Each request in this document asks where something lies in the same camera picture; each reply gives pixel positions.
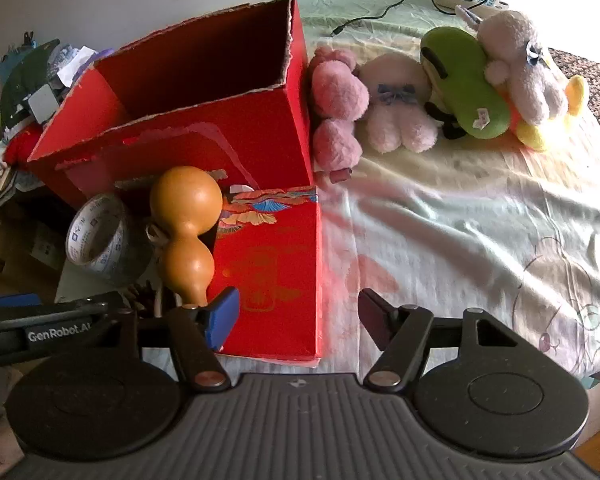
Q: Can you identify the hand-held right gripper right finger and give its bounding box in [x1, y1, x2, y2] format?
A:
[357, 288, 519, 391]

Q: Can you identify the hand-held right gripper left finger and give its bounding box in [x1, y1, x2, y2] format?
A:
[100, 287, 241, 395]

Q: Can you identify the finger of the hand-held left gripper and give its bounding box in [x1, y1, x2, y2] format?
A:
[0, 293, 43, 312]

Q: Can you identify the small red printed box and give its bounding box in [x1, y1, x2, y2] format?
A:
[212, 185, 326, 367]

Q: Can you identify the printed tape roll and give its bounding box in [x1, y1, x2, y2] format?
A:
[65, 192, 154, 287]

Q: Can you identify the orange gourd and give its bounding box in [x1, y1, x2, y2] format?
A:
[149, 166, 224, 307]

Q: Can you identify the large red cardboard box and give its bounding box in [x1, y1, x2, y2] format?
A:
[27, 0, 316, 211]

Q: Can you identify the red plush toy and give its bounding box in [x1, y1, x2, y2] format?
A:
[5, 129, 44, 166]

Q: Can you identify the grey square tile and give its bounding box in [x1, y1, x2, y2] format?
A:
[28, 85, 57, 124]

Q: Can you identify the pale pink bow plush toy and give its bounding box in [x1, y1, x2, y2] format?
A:
[357, 52, 440, 155]

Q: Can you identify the purple tissue pack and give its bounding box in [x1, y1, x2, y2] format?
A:
[57, 45, 99, 89]

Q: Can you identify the green plush toy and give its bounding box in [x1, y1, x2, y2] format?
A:
[420, 26, 511, 141]

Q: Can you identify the white plush toy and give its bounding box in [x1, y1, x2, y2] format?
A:
[455, 5, 571, 126]

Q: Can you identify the yellow plush toy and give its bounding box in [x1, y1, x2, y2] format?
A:
[500, 74, 591, 153]

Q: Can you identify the brown patterned blanket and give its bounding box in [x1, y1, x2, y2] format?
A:
[549, 47, 600, 158]

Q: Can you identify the black charging cable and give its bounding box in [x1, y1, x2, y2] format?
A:
[330, 0, 461, 39]

